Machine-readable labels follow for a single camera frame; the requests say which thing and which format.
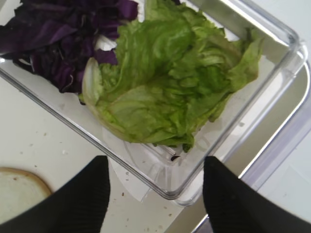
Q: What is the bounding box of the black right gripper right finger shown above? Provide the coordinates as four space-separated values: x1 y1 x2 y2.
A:
203 156 311 233

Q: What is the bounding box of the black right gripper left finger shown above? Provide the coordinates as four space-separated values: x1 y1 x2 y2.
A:
0 155 111 233

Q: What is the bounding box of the green lettuce pile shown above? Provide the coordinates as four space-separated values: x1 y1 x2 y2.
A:
82 0 263 152

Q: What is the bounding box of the bottom bun slice on tray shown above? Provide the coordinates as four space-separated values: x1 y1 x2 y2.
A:
0 167 52 223

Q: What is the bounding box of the clear plastic salad container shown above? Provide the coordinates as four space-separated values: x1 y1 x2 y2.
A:
0 0 308 206

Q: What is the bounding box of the shredded purple cabbage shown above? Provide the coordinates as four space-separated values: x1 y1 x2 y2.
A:
0 0 138 94

